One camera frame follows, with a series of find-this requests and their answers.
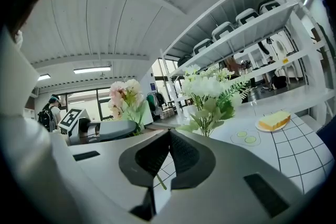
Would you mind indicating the yellow bread slice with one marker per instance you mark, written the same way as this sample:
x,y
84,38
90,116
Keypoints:
x,y
274,120

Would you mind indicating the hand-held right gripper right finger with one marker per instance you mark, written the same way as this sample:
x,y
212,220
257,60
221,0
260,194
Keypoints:
x,y
225,186

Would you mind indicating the blue wall sign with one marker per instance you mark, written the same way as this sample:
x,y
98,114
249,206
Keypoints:
x,y
152,85

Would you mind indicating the white flower bouquet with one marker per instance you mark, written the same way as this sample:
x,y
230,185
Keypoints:
x,y
207,86

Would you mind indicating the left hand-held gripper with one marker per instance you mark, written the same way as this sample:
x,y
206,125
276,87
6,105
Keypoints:
x,y
72,118

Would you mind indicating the pink flower bouquet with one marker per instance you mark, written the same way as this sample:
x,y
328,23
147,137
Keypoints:
x,y
123,94

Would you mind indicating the glass door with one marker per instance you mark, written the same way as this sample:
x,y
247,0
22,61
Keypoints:
x,y
78,99

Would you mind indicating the white metal shelf rack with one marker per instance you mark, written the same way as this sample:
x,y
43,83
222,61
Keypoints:
x,y
249,31

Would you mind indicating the white grid-pattern tablecloth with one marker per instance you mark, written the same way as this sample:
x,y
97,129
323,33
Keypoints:
x,y
294,144

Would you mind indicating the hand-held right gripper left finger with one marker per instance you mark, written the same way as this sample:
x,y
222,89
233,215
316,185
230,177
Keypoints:
x,y
110,178

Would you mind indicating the white plate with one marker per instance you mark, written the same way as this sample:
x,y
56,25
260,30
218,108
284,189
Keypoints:
x,y
258,127

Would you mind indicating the navy blue chair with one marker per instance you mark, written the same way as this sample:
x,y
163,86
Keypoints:
x,y
328,136

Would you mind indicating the clothes rack with garments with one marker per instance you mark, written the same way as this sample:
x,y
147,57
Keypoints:
x,y
155,101

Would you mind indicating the woven basket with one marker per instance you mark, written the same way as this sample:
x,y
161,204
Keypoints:
x,y
167,113

